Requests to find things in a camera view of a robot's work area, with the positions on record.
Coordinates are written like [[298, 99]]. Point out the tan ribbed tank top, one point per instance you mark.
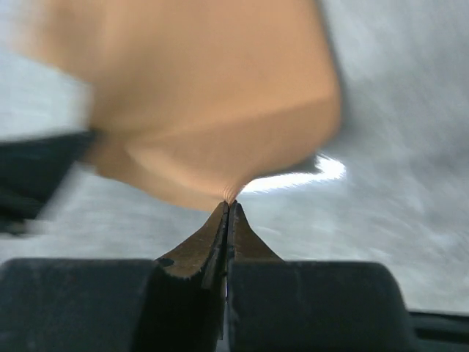
[[192, 100]]

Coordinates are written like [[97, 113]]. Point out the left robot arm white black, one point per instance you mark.
[[31, 172]]

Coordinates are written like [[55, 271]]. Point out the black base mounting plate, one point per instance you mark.
[[441, 332]]

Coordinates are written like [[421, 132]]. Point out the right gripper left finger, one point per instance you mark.
[[173, 303]]

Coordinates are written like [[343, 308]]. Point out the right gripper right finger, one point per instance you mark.
[[278, 305]]

